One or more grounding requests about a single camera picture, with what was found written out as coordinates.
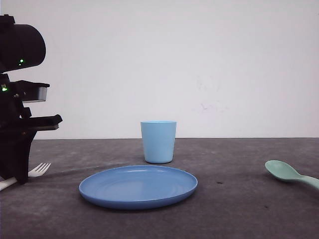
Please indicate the light blue plastic cup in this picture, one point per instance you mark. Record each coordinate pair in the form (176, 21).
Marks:
(158, 140)

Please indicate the mint green plastic spoon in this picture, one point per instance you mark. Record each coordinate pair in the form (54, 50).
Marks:
(286, 172)

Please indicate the blue plastic plate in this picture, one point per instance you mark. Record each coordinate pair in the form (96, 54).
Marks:
(138, 187)

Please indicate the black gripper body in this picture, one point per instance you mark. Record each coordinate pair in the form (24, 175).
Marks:
(15, 118)

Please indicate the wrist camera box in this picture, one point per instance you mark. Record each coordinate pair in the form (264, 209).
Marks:
(34, 92)

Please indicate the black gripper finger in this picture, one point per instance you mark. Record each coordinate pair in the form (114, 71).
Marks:
(14, 156)

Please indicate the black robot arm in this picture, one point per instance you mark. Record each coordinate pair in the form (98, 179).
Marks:
(21, 46)

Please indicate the white plastic fork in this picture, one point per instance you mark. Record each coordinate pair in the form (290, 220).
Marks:
(39, 170)

